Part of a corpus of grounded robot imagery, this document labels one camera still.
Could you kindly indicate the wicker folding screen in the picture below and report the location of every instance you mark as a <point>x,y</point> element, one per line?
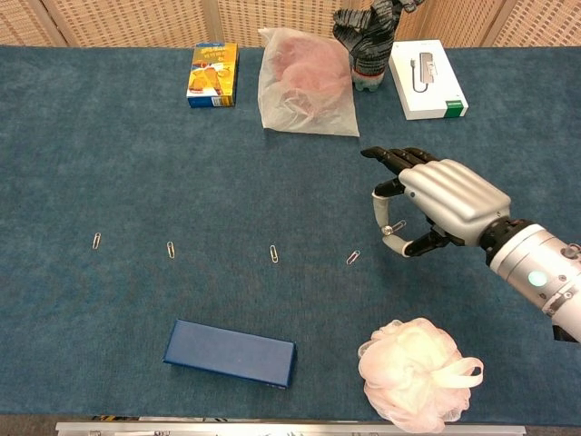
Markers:
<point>136,22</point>

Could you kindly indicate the yellow snack box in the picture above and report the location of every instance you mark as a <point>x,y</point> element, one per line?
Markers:
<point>212,75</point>

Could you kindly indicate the white USB hub box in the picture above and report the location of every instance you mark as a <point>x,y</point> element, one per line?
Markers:
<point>426,82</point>

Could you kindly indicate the pink mesh bath pouf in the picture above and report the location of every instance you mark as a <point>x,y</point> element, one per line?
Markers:
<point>413,372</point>

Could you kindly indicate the paperclip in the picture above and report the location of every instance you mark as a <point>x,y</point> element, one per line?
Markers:
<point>353,257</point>
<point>96,241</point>
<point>170,250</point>
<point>273,254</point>
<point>399,225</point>

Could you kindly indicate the grey knit work glove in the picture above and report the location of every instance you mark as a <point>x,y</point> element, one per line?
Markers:
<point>370,36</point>

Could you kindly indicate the white bag with pink mesh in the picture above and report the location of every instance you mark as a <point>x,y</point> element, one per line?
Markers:
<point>304,86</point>

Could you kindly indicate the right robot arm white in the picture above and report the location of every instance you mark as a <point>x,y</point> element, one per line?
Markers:
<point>535,272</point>

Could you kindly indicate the clear plastic bottle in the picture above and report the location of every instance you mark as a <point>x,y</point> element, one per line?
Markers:
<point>368,82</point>

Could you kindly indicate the blue felt table cover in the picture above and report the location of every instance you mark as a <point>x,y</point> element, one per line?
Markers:
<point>181,181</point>

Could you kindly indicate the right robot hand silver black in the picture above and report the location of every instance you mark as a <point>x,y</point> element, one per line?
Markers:
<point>454,195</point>

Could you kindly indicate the blue rectangular box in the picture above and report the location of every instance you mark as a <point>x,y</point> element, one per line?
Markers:
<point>227,352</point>

